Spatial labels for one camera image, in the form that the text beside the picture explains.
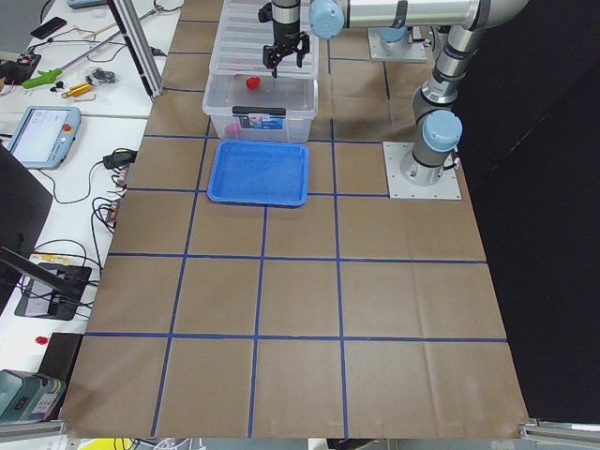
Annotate black box latch handle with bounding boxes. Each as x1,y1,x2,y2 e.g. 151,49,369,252
232,106,287,117

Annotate black monitor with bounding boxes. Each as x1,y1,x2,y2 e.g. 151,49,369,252
0,144,53,310

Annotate gold metal cylinder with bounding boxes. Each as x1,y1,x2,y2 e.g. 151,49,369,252
61,82,93,98

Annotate clear plastic storage box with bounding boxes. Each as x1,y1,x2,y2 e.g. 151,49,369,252
202,74,318,143

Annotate blue plastic tray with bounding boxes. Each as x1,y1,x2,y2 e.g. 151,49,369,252
207,140,309,207

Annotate pink block in box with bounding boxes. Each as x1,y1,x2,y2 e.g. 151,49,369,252
224,123,240,139

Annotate black monitor stand base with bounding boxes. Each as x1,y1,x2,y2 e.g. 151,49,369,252
14,262,92,321

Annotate black smartphone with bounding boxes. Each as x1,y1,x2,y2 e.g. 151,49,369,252
30,16,67,39

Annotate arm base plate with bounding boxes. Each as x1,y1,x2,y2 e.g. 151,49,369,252
382,142,461,201
367,28,428,64

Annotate black power adapter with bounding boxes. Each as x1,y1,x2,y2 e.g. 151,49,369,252
102,149,138,170

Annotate blue teach pendant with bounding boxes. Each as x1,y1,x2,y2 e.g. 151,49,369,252
7,106,82,170

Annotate red block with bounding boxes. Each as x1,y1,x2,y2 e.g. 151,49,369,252
246,77,262,91

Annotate clear plastic box lid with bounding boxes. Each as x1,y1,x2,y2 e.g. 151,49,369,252
209,0,319,79

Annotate teal device box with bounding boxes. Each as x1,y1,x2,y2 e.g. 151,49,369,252
1,369,67,425

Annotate green handled reacher grabber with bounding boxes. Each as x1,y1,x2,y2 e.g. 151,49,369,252
22,1,182,89

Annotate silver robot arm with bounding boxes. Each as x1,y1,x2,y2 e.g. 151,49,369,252
378,27,424,49
308,0,526,187

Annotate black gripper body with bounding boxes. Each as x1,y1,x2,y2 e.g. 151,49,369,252
262,21,309,68

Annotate aluminium frame post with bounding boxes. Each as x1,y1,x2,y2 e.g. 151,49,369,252
107,0,163,99

